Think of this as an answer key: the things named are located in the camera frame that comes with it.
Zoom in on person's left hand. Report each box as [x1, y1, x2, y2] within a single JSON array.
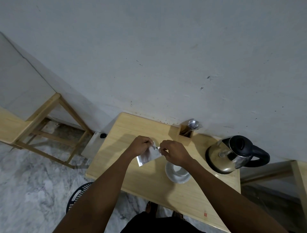
[[126, 136, 154, 159]]

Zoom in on person's right hand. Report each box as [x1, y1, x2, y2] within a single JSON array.
[[159, 140, 194, 168]]

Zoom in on silver foil sachet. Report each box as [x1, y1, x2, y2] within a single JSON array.
[[136, 142, 162, 167]]

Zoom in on person's right forearm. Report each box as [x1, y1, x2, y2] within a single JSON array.
[[183, 158, 288, 233]]

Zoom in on person's left forearm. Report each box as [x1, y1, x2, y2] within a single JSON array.
[[52, 152, 138, 233]]

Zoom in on wooden cutlery holder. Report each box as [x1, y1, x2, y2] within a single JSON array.
[[177, 119, 196, 146]]

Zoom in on white ceramic cup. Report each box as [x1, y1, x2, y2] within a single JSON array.
[[165, 161, 191, 184]]

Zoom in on steel spoon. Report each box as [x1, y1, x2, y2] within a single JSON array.
[[183, 119, 197, 135]]

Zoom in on steel fork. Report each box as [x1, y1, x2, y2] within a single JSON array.
[[187, 124, 203, 134]]

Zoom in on person's foot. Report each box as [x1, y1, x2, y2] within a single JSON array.
[[145, 201, 159, 216]]

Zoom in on person's black clothing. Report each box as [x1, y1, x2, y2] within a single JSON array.
[[120, 211, 207, 233]]

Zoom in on black plastic basket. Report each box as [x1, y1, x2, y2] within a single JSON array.
[[66, 182, 93, 213]]

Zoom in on wooden side table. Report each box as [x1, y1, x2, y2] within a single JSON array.
[[0, 93, 94, 169]]

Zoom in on steel electric kettle black handle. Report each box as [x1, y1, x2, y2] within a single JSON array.
[[205, 135, 270, 175]]

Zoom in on wooden furniture frame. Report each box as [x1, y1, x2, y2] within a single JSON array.
[[240, 160, 307, 217]]

